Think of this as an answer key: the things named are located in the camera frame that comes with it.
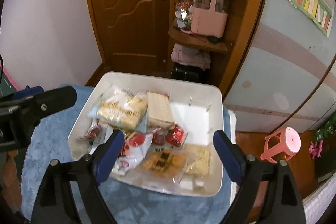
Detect green chalkboard pink frame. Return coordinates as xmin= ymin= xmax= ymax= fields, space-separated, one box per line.
xmin=0 ymin=68 xmax=20 ymax=97

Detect pink basket with handle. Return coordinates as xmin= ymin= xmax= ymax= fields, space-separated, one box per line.
xmin=191 ymin=0 xmax=228 ymax=38

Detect folded pink cloth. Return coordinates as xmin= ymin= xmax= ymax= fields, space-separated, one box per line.
xmin=171 ymin=43 xmax=211 ymax=71

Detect brown wooden door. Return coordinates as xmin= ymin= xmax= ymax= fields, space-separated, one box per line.
xmin=87 ymin=0 xmax=170 ymax=77

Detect green bag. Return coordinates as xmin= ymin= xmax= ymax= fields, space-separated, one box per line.
xmin=314 ymin=112 xmax=336 ymax=141

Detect white plastic storage bin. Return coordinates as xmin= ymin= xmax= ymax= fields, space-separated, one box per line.
xmin=68 ymin=72 xmax=224 ymax=197

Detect blue towel table cover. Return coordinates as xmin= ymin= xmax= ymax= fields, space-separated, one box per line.
xmin=20 ymin=84 xmax=237 ymax=224

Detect pink plastic stool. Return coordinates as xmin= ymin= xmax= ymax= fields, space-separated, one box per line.
xmin=260 ymin=127 xmax=301 ymax=164

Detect wooden corner shelf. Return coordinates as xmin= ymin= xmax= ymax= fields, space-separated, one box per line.
xmin=169 ymin=0 xmax=265 ymax=98

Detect beige wafer pack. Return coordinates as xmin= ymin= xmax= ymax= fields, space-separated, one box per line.
xmin=147 ymin=92 xmax=175 ymax=129

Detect dark red candy packet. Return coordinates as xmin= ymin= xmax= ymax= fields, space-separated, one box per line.
xmin=79 ymin=119 xmax=102 ymax=141

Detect clear bag bread pastry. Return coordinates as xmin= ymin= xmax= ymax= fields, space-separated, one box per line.
xmin=88 ymin=85 xmax=147 ymax=130

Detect white red snack bag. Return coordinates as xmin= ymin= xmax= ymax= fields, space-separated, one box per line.
xmin=112 ymin=131 xmax=153 ymax=176

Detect small red candy packet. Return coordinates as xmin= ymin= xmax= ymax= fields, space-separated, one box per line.
xmin=166 ymin=124 xmax=187 ymax=147

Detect white checkered bedding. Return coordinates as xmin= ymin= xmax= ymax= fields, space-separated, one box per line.
xmin=303 ymin=180 xmax=335 ymax=224

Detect yellow cracker pack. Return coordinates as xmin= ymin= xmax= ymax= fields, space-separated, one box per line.
xmin=185 ymin=144 xmax=210 ymax=177

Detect clear pack orange cookies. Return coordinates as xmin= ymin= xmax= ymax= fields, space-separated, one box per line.
xmin=135 ymin=149 xmax=190 ymax=183

